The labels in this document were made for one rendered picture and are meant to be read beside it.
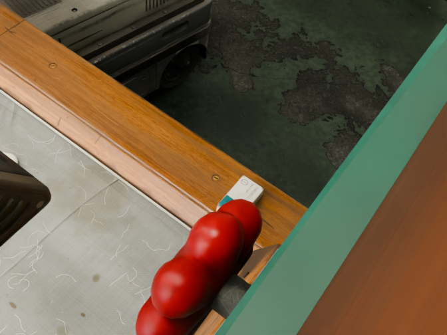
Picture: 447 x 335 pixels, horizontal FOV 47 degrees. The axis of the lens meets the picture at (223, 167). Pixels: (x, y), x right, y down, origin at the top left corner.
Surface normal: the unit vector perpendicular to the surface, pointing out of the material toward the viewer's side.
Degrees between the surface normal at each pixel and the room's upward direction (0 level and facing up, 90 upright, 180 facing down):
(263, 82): 0
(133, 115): 0
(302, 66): 0
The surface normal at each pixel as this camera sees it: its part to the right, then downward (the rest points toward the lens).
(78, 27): 0.67, 0.66
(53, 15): 0.11, -0.54
